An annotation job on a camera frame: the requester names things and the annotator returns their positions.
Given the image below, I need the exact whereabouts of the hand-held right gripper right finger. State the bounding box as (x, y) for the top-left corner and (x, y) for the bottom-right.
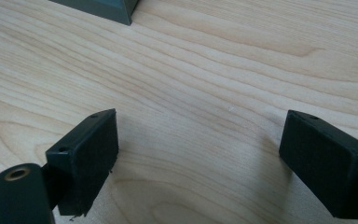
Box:
(278, 109), (358, 220)

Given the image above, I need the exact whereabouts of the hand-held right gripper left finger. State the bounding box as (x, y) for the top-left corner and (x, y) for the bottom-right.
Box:
(45, 107), (120, 217)

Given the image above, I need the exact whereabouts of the dark wire basket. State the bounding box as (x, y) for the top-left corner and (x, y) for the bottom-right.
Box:
(48, 0), (141, 27)

